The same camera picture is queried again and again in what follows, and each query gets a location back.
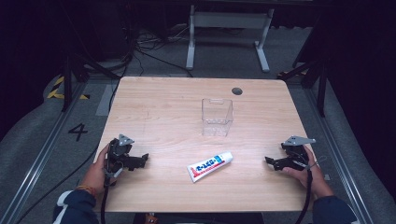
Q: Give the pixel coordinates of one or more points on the grey metal table frame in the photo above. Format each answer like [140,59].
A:
[229,34]

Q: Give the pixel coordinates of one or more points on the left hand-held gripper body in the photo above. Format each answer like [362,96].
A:
[120,152]

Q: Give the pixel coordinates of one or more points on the orange wristband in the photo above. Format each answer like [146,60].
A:
[87,188]

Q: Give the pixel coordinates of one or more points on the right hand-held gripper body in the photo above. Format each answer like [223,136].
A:
[295,152]

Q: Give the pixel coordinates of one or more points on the black tripod stand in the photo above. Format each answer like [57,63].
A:
[311,77]
[79,74]

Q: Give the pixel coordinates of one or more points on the aluminium floor rail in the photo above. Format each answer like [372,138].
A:
[37,155]
[337,149]

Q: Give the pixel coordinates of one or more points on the person's left hand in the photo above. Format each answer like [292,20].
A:
[97,172]

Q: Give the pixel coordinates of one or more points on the white toothpaste tube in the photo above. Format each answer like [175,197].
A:
[210,166]

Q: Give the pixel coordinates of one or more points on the clear plastic container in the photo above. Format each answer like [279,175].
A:
[217,116]

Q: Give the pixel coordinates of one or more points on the yellow black floor tape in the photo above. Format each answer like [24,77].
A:
[62,90]

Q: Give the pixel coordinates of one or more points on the person's right hand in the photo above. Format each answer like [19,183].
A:
[311,179]

